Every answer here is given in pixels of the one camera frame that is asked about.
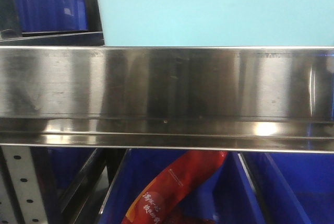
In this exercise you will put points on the white perforated shelf upright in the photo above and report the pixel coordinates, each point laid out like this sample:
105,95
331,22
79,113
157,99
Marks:
24,180

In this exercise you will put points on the red snack bag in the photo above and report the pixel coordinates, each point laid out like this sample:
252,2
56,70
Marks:
156,201

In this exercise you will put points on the dark blue bin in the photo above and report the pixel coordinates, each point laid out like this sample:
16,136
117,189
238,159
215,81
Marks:
292,187
226,197

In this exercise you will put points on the dark blue bin lower right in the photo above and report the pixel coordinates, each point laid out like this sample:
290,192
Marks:
292,187

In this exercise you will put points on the dark blue bin lower centre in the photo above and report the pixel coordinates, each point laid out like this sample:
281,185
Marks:
226,197

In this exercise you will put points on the light blue plastic bin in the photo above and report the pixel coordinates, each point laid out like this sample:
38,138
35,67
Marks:
217,22

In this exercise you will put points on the dark blue crate upper left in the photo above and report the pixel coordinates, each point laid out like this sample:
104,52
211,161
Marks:
51,15

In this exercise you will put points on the stainless steel shelf rail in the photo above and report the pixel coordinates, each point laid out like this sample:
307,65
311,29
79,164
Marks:
246,99

